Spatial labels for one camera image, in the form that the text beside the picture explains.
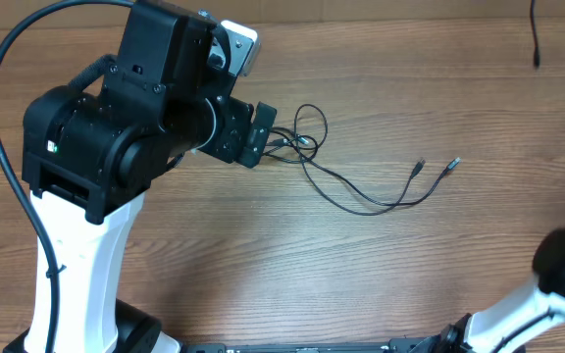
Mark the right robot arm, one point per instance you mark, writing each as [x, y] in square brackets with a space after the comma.
[530, 310]

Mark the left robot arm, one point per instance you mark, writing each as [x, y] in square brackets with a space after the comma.
[92, 148]

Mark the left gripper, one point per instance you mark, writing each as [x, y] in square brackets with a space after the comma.
[235, 117]

